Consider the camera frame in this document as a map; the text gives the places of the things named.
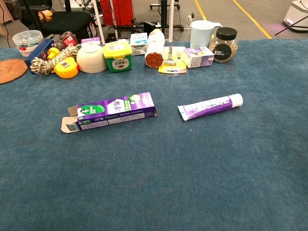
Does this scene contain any glass jar black lid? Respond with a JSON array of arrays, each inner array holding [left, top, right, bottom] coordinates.
[[208, 27, 239, 64]]

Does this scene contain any clear plastic tub of clips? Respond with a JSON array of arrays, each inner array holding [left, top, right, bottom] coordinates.
[[12, 30, 44, 58]]

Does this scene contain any purple toothpaste box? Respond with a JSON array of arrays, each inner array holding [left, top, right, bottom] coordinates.
[[60, 91, 158, 133]]

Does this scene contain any brown sauce bottle yellow cap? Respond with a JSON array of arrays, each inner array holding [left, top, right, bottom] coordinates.
[[47, 31, 78, 61]]

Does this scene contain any white blue milk carton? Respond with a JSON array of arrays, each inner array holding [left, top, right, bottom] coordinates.
[[130, 32, 148, 56]]

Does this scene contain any brown yellow plush toy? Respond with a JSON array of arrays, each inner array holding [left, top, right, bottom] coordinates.
[[38, 9, 53, 23]]

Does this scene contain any blue carpet table mat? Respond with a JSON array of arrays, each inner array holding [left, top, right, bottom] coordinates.
[[0, 39, 308, 231]]

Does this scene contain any green container yellow lid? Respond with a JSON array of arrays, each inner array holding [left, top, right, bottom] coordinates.
[[103, 41, 133, 73]]

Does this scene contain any light blue plastic mug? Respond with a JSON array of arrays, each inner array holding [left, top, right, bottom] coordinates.
[[190, 20, 223, 49]]

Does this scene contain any black office chair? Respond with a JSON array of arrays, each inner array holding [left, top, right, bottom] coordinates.
[[19, 0, 93, 37]]

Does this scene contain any beige upturned bowl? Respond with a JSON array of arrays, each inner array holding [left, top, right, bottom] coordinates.
[[76, 43, 108, 74]]

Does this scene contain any white slanted frame leg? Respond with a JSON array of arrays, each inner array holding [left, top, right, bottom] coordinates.
[[92, 0, 106, 45]]

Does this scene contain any red cabinet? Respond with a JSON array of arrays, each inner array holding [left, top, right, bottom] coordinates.
[[99, 0, 135, 26]]

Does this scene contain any white machine housing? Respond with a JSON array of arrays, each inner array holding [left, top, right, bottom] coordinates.
[[282, 0, 308, 32]]

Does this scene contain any tan wooden board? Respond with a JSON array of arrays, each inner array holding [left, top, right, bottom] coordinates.
[[0, 0, 14, 37]]

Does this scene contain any white upright post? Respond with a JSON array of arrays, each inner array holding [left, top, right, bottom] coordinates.
[[168, 0, 175, 43]]

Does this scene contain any small purple white carton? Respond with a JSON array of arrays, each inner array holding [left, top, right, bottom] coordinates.
[[81, 37, 102, 47]]

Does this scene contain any dark blue rectangular box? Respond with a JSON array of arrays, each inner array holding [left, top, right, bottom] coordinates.
[[24, 38, 54, 73]]

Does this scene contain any thin black rod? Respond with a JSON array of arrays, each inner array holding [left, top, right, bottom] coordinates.
[[275, 16, 308, 36]]

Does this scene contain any purple white drink carton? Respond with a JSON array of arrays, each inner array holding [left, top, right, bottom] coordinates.
[[183, 46, 215, 69]]

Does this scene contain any braided beige rope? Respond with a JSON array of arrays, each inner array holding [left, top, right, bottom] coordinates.
[[30, 44, 79, 76]]

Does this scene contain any black power adapter box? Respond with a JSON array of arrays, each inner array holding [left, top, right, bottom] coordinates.
[[143, 21, 160, 33]]

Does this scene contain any razor on yellow card pack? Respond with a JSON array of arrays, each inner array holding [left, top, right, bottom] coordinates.
[[158, 45, 188, 75]]

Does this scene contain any round woven rattan coaster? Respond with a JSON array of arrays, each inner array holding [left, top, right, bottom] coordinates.
[[0, 58, 29, 85]]

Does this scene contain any yellow tape measure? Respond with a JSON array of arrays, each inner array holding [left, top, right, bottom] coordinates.
[[54, 56, 80, 79]]

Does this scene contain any purple white toothpaste tube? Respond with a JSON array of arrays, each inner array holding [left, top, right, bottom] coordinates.
[[177, 93, 244, 121]]

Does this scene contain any white milk tea bottle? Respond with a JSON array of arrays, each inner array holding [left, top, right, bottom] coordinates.
[[144, 28, 166, 70]]

